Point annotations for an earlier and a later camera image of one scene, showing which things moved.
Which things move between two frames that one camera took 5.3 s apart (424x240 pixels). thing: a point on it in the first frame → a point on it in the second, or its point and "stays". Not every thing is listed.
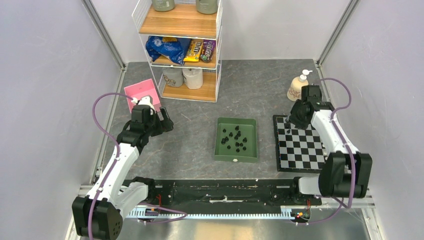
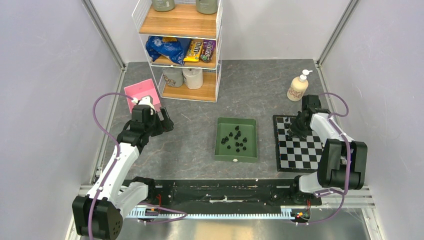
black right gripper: x=301 y=125 → x=296 y=132
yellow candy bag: x=193 y=50 stays
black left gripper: x=164 y=125 stays
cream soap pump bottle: x=295 y=89 stays
